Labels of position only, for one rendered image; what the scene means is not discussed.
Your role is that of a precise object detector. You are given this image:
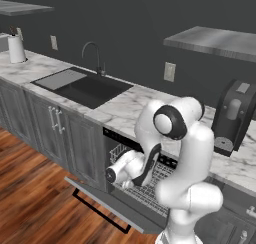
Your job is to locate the black coffee machine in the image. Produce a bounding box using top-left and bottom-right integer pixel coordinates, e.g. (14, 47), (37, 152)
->
(211, 78), (256, 158)

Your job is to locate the silver drawer handle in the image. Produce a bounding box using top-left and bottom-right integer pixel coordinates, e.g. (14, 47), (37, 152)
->
(245, 205), (256, 220)

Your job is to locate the dark curved tap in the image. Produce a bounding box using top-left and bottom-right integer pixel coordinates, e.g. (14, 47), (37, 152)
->
(81, 41), (107, 78)

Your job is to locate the grey box appliance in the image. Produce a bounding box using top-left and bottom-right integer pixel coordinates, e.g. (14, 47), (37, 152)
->
(0, 32), (11, 54)

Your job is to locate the silver cupboard handle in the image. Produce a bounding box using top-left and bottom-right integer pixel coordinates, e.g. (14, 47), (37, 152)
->
(55, 108), (66, 135)
(47, 105), (57, 131)
(239, 230), (250, 244)

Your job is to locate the grey drawer front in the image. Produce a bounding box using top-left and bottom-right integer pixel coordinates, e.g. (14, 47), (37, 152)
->
(209, 177), (256, 223)

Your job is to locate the dark sink with drainer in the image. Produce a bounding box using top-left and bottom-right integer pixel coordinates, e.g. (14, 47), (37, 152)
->
(31, 66), (135, 110)

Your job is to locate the black dishwasher door handle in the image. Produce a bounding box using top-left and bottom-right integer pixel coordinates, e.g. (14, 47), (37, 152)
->
(71, 187), (132, 235)

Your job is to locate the pale wall socket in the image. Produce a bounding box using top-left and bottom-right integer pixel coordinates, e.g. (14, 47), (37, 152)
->
(49, 34), (59, 52)
(163, 61), (177, 83)
(16, 27), (25, 42)

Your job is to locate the grey wall shelf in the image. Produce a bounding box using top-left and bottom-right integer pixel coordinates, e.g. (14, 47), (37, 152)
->
(162, 25), (256, 64)
(0, 0), (55, 18)

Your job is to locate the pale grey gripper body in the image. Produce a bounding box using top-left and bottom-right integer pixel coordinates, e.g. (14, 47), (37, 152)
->
(121, 178), (137, 190)

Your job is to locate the black dishwasher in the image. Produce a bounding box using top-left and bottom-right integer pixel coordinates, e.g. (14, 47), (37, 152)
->
(102, 126), (181, 230)

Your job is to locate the grey dishwasher door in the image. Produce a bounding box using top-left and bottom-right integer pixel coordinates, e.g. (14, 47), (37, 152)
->
(64, 176), (168, 236)

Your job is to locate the grey cupboard door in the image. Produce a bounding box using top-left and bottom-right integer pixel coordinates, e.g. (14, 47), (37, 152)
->
(25, 91), (70, 170)
(61, 108), (107, 191)
(195, 206), (256, 244)
(0, 79), (38, 150)

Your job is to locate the white paper towel roll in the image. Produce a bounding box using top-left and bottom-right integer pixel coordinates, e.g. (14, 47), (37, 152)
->
(7, 33), (28, 65)

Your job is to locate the white wire dishwasher rack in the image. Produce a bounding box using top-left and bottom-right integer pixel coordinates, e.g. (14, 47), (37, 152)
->
(109, 143), (178, 220)

